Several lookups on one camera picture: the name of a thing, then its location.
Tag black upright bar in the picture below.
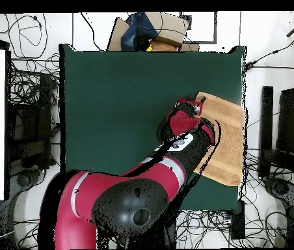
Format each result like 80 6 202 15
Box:
260 85 274 152

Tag black cable bundle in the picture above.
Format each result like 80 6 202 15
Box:
241 149 294 249

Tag tangled black floor cables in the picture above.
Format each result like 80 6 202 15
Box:
14 218 40 249
7 51 60 105
176 209 232 249

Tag orange terry towel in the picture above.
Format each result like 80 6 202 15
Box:
193 91 246 188

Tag black square case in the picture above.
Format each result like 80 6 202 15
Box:
276 87 294 154

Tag looped black cable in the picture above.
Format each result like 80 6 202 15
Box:
7 14 49 61

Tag black equipment box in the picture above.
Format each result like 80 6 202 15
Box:
8 74 54 170

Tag blue denim garment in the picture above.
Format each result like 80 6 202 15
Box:
120 12 159 51

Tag black power adapter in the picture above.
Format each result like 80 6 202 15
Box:
230 200 247 240

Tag brown cardboard box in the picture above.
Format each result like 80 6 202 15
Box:
106 11 200 52

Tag dark green table cloth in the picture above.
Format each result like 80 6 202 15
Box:
58 43 247 213

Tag black cable with connector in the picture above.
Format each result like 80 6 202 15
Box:
244 25 294 72

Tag grey square floor frame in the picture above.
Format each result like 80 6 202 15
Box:
179 11 218 44

